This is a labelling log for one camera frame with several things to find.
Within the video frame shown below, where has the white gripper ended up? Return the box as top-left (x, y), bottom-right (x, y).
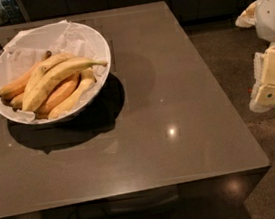
top-left (235, 0), bottom-right (275, 113)

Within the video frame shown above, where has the large top yellow banana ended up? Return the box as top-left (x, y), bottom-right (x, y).
top-left (22, 58), bottom-right (107, 112)

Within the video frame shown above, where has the yellow banana front right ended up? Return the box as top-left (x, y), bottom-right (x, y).
top-left (48, 68), bottom-right (96, 119)

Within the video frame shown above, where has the white oval bowl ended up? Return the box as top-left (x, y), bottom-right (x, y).
top-left (0, 15), bottom-right (120, 131)

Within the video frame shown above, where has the orange-yellow middle banana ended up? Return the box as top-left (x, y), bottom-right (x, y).
top-left (36, 73), bottom-right (80, 117)

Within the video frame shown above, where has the yellow banana behind top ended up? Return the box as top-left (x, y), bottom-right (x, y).
top-left (24, 52), bottom-right (75, 96)

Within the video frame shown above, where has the orange banana far left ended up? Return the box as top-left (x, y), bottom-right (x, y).
top-left (0, 51), bottom-right (52, 100)

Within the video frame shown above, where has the small banana left low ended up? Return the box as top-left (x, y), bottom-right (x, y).
top-left (10, 93), bottom-right (24, 109)

